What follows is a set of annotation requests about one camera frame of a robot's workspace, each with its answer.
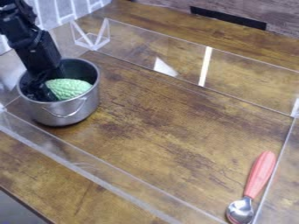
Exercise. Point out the black wall slot strip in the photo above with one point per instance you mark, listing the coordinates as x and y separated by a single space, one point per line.
228 18

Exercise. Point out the red handled metal spoon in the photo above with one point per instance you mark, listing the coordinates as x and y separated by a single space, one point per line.
239 211

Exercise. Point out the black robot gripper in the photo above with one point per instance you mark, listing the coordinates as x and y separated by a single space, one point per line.
35 49

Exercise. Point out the green bumpy toy vegetable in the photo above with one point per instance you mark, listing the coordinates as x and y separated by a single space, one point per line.
67 88

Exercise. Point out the silver metal pot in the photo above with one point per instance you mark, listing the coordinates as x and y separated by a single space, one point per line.
63 113

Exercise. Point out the clear acrylic tray walls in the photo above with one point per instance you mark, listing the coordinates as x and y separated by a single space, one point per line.
187 114

